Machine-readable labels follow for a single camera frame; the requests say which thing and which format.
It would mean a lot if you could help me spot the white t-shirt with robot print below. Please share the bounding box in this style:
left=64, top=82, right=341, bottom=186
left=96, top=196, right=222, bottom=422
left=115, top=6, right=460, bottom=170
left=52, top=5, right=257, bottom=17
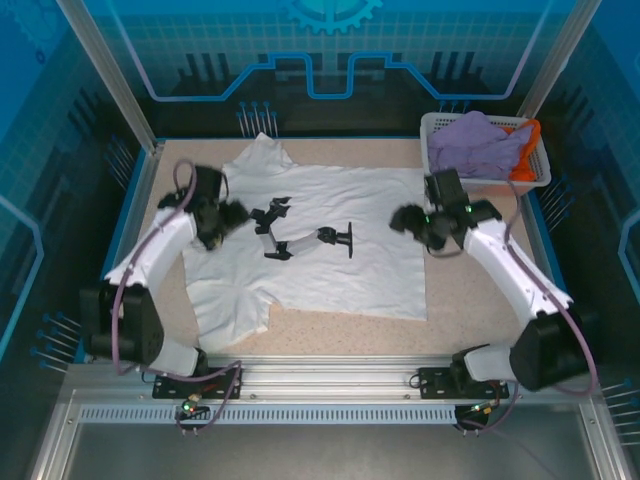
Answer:
left=180, top=131, right=430, bottom=352

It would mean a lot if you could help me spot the purple t-shirt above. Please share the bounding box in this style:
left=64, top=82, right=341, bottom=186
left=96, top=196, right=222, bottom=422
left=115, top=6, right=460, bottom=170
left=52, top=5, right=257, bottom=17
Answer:
left=428, top=110, right=534, bottom=180

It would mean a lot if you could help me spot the orange t-shirt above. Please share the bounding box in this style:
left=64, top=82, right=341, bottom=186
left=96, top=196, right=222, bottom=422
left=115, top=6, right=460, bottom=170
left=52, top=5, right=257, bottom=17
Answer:
left=501, top=118, right=543, bottom=183

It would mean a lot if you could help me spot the white plastic mesh basket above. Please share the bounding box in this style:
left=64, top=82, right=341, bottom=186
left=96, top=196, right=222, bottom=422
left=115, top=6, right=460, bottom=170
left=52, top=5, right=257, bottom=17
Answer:
left=418, top=112, right=553, bottom=194

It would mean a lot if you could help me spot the metal lower tray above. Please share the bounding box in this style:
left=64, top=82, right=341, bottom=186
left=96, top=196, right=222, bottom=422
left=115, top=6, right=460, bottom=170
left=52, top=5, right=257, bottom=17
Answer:
left=28, top=389, right=634, bottom=480

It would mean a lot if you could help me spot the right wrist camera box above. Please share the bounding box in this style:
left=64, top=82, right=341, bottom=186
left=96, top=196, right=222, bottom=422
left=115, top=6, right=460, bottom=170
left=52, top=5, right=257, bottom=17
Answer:
left=423, top=168, right=469, bottom=208

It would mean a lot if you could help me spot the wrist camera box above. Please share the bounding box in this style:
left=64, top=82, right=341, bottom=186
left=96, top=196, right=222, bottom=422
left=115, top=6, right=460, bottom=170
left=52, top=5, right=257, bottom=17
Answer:
left=423, top=168, right=469, bottom=208
left=191, top=165, right=225, bottom=201

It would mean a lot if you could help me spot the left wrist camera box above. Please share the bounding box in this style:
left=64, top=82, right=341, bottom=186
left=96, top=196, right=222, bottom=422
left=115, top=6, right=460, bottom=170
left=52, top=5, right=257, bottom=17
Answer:
left=191, top=165, right=225, bottom=201

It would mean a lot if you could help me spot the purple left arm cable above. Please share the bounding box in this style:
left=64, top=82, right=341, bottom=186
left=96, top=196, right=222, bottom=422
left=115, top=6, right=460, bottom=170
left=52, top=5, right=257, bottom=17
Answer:
left=111, top=158, right=245, bottom=437

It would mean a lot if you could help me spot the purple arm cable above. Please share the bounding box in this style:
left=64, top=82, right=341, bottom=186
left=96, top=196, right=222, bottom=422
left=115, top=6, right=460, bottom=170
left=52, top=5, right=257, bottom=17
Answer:
left=452, top=178, right=600, bottom=437
left=111, top=158, right=245, bottom=437

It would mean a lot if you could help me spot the table side rail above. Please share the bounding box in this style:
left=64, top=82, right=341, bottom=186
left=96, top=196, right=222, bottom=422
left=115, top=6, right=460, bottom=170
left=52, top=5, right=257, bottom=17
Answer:
left=519, top=187, right=592, bottom=365
left=82, top=141, right=166, bottom=364

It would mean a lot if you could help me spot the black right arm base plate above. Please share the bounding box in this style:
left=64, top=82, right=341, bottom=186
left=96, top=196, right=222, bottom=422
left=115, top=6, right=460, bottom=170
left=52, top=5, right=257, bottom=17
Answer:
left=416, top=366, right=512, bottom=402

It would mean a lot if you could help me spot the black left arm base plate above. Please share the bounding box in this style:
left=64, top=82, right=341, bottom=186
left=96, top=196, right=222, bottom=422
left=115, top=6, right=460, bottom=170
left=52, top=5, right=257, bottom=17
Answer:
left=151, top=366, right=245, bottom=402

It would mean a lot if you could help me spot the aluminium mounting rail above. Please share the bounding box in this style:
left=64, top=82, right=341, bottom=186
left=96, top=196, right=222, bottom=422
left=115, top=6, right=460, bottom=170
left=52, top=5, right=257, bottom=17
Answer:
left=63, top=353, right=599, bottom=402

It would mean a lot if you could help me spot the aluminium frame post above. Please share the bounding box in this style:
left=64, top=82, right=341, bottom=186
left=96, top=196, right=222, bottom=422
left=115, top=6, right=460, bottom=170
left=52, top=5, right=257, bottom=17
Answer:
left=516, top=0, right=602, bottom=120
left=53, top=0, right=167, bottom=154

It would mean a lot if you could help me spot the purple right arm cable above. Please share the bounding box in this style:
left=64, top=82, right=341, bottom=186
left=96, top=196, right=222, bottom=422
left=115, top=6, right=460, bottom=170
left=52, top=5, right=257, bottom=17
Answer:
left=452, top=178, right=600, bottom=437

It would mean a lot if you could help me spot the green-lit cable connector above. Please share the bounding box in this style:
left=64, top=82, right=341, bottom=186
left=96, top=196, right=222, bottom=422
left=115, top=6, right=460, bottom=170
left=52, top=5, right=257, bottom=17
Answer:
left=466, top=399, right=502, bottom=420
left=178, top=396, right=209, bottom=420

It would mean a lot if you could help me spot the slotted grey cable duct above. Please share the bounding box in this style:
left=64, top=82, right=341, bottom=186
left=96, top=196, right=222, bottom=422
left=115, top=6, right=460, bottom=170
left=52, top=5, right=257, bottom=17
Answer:
left=78, top=405, right=459, bottom=427

